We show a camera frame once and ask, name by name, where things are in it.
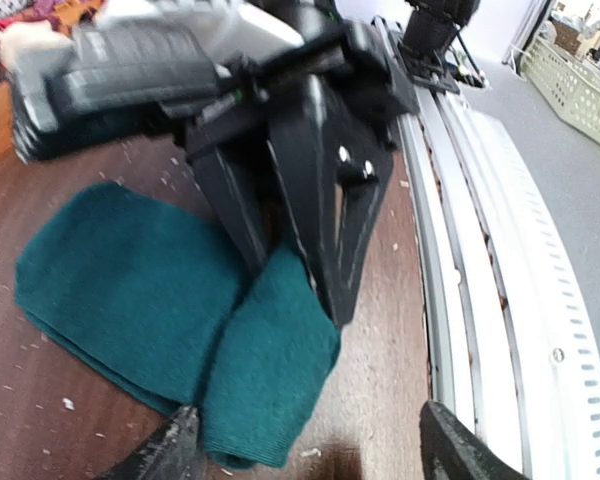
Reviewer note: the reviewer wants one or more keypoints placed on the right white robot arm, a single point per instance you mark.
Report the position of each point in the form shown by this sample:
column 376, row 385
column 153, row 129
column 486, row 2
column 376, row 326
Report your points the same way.
column 432, row 27

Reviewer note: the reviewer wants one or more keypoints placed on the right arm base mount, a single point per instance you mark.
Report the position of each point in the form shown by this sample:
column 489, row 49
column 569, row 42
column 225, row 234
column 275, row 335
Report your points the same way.
column 442, row 72

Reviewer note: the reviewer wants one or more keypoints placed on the beige perforated plastic crate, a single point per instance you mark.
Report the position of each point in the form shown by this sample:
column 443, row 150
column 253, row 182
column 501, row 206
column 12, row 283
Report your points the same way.
column 571, row 89

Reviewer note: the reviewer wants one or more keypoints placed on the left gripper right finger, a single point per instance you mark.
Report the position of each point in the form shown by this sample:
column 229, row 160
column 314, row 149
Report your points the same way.
column 450, row 451

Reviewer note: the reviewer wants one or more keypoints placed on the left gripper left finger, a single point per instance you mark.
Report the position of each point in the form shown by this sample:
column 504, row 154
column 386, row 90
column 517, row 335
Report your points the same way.
column 171, row 452

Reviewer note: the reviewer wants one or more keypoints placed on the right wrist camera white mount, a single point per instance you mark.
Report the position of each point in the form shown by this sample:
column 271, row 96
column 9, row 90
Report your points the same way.
column 136, row 60

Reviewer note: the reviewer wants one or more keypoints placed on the dark green patterned sock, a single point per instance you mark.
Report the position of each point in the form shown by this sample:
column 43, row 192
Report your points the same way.
column 161, row 303

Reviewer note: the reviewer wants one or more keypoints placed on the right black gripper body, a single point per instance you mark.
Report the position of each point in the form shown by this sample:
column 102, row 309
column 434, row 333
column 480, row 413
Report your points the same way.
column 350, row 59

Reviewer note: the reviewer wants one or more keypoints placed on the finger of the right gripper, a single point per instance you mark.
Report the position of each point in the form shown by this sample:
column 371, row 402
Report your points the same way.
column 237, row 179
column 333, row 173

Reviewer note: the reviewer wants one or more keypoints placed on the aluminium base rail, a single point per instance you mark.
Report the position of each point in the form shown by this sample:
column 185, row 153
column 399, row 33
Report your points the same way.
column 512, row 352

